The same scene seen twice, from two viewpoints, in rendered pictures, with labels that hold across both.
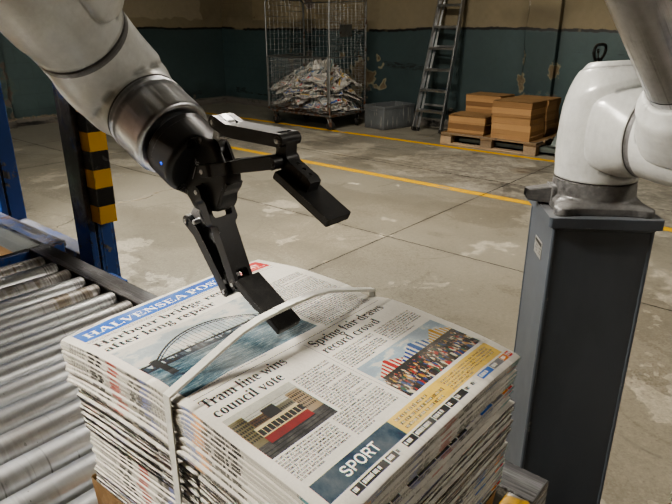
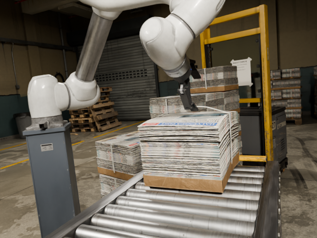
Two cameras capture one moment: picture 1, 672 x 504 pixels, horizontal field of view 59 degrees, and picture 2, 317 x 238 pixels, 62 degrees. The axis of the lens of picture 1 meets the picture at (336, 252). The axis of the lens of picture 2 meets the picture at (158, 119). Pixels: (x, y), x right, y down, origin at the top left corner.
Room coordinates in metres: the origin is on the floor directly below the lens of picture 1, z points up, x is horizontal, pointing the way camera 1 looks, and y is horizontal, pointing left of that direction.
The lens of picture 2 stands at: (0.93, 1.01, 1.16)
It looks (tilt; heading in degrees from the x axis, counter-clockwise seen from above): 7 degrees down; 255
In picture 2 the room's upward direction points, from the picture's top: 5 degrees counter-clockwise
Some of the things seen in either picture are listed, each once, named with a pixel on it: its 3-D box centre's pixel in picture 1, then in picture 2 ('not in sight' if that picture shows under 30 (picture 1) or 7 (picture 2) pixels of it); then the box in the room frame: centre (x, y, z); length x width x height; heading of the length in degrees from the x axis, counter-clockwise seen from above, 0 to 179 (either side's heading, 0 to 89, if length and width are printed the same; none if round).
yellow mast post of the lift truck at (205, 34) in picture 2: not in sight; (209, 97); (-0.49, -1.87, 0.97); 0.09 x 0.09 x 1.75; 32
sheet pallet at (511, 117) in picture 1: (502, 120); not in sight; (7.13, -1.99, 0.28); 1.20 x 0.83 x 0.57; 50
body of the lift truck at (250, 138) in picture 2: not in sight; (251, 140); (-0.97, -1.79, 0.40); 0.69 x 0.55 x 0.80; 122
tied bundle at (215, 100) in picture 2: not in sight; (198, 106); (-0.05, -1.21, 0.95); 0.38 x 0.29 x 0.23; 122
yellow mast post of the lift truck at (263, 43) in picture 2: not in sight; (265, 95); (-0.84, -1.32, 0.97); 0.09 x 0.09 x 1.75; 32
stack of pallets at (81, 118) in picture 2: not in sight; (91, 108); (0.78, -7.77, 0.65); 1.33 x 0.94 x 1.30; 54
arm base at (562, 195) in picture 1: (582, 190); (46, 122); (1.14, -0.49, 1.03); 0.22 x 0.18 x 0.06; 85
